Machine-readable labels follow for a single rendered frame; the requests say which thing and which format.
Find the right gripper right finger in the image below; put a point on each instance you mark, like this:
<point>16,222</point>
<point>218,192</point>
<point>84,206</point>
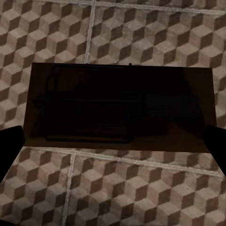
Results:
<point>215,140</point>

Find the mousetrap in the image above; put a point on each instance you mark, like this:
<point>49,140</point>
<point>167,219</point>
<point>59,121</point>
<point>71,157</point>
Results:
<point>119,107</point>

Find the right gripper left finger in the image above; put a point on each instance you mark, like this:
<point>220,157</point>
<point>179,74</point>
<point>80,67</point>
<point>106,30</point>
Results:
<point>11,142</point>

